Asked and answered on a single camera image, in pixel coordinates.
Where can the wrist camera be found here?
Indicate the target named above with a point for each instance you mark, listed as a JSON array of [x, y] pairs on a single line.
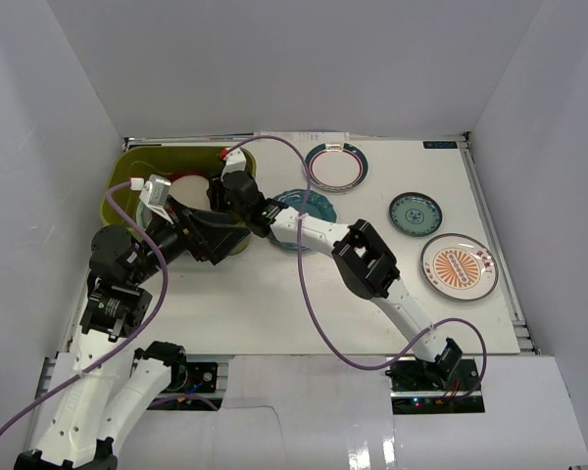
[[154, 195], [233, 160]]

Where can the white plate with orange pattern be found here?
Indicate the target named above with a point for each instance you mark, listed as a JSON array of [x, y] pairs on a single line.
[[459, 268]]

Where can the small green blue patterned plate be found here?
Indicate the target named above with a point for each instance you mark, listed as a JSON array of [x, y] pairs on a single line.
[[415, 214]]

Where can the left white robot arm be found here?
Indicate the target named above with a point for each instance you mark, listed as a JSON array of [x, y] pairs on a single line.
[[111, 386]]

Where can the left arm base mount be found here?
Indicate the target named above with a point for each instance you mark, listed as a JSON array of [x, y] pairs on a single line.
[[194, 377]]

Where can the teal scalloped plate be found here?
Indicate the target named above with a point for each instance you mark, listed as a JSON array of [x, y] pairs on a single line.
[[317, 206]]

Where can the green plastic bin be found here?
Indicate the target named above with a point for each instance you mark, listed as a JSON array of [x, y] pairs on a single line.
[[170, 162]]

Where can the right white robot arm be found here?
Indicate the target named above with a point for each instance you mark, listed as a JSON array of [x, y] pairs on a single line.
[[367, 266]]

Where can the white plate with teal rim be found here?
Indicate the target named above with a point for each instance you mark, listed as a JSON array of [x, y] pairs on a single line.
[[336, 167]]

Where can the papers at back edge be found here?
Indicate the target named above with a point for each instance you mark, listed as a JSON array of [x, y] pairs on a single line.
[[321, 137]]

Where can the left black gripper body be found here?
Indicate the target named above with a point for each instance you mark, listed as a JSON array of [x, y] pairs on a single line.
[[196, 234]]

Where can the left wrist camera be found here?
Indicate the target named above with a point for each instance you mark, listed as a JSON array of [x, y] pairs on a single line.
[[154, 195]]

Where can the beige plate with red rim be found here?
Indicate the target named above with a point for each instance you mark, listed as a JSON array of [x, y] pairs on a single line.
[[190, 188]]

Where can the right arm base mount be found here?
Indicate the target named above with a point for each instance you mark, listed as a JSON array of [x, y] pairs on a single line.
[[414, 391]]

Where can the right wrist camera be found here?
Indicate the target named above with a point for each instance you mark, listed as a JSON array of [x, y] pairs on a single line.
[[233, 160]]

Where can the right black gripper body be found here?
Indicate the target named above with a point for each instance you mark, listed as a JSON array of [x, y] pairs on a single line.
[[220, 200]]

